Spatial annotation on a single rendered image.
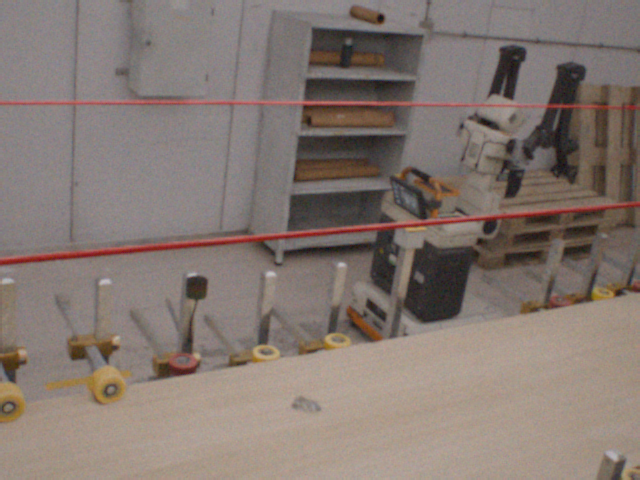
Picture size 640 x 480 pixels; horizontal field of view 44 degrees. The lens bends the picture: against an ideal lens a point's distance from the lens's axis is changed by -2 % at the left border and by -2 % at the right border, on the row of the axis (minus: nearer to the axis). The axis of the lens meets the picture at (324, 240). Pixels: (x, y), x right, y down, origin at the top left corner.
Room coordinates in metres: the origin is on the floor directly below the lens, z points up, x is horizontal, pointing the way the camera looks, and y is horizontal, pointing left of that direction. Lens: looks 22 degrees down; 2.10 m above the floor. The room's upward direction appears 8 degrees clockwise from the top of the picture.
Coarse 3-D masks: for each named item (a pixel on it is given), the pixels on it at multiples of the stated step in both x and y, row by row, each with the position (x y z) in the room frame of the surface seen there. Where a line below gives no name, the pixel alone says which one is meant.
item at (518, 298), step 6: (486, 276) 3.08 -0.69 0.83; (486, 282) 3.07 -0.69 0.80; (492, 282) 3.04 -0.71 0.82; (498, 282) 3.03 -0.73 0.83; (498, 288) 3.01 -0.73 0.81; (504, 288) 2.98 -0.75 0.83; (510, 288) 2.99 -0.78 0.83; (504, 294) 2.98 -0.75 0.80; (510, 294) 2.95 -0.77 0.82; (516, 294) 2.94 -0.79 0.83; (516, 300) 2.92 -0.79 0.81; (522, 300) 2.90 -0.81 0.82; (528, 300) 2.89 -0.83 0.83
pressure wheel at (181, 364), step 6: (174, 354) 1.97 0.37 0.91; (180, 354) 1.98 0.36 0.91; (186, 354) 1.98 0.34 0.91; (174, 360) 1.94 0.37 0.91; (180, 360) 1.95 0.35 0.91; (186, 360) 1.95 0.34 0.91; (192, 360) 1.96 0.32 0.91; (174, 366) 1.92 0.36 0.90; (180, 366) 1.92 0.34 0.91; (186, 366) 1.92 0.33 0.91; (192, 366) 1.93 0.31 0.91; (174, 372) 1.92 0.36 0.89; (180, 372) 1.91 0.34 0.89; (186, 372) 1.92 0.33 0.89; (192, 372) 1.93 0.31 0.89
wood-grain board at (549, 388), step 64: (512, 320) 2.54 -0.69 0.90; (576, 320) 2.62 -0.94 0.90; (192, 384) 1.85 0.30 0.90; (256, 384) 1.89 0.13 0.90; (320, 384) 1.94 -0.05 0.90; (384, 384) 1.99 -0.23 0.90; (448, 384) 2.04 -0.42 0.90; (512, 384) 2.10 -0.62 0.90; (576, 384) 2.15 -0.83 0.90; (0, 448) 1.46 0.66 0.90; (64, 448) 1.50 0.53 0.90; (128, 448) 1.53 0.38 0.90; (192, 448) 1.57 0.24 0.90; (256, 448) 1.61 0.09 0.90; (320, 448) 1.65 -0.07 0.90; (384, 448) 1.69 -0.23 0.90; (448, 448) 1.72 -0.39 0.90; (512, 448) 1.76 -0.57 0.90; (576, 448) 1.80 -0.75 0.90
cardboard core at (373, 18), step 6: (354, 6) 5.31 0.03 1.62; (360, 6) 5.29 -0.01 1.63; (354, 12) 5.28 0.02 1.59; (360, 12) 5.22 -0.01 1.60; (366, 12) 5.17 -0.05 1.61; (372, 12) 5.13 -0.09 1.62; (378, 12) 5.10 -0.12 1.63; (360, 18) 5.24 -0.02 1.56; (366, 18) 5.17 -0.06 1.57; (372, 18) 5.11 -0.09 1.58; (378, 18) 5.17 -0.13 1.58; (384, 18) 5.12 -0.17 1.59; (378, 24) 5.10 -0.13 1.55
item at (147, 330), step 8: (136, 312) 2.27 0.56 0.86; (136, 320) 2.24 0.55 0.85; (144, 320) 2.23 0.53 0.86; (144, 328) 2.18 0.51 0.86; (152, 328) 2.18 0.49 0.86; (144, 336) 2.17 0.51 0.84; (152, 336) 2.13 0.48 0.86; (152, 344) 2.11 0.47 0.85; (160, 344) 2.10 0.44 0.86; (160, 352) 2.06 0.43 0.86
